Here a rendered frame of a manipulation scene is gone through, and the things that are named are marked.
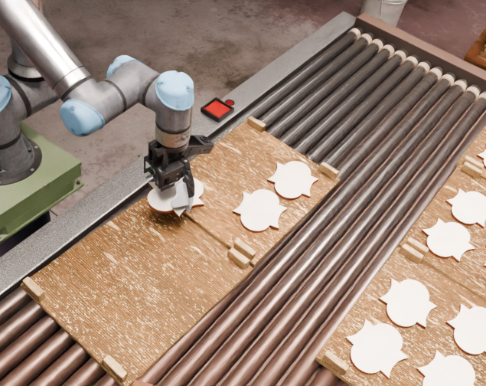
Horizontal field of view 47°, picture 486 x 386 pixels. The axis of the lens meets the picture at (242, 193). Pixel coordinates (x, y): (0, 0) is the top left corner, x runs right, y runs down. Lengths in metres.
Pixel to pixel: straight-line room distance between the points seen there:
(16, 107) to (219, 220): 0.57
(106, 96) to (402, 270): 0.85
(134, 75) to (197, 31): 2.69
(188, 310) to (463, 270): 0.72
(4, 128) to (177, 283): 0.56
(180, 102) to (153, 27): 2.74
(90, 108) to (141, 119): 2.03
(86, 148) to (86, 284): 1.69
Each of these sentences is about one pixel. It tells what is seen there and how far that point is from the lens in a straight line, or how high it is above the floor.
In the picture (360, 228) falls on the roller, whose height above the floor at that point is 0.92.
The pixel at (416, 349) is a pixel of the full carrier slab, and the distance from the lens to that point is 1.40.
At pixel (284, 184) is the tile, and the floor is 0.95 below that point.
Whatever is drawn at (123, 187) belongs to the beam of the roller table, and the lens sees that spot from 1.56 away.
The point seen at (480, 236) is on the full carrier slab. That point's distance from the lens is 1.68.
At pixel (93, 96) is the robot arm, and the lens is 1.12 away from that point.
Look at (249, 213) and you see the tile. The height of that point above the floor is 0.95.
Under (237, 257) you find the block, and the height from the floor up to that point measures 0.96.
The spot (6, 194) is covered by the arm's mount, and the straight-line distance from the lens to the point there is 1.52.
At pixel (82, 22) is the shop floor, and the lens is 3.89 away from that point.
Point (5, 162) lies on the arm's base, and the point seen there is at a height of 1.01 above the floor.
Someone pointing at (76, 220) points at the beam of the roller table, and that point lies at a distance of 1.50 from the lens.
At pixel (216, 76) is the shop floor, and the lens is 3.48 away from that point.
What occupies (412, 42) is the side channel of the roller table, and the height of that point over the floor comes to 0.95.
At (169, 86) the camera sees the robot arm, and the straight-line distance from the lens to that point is 1.12.
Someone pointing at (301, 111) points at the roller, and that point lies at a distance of 1.87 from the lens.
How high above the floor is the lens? 2.08
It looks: 48 degrees down
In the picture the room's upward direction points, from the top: 11 degrees clockwise
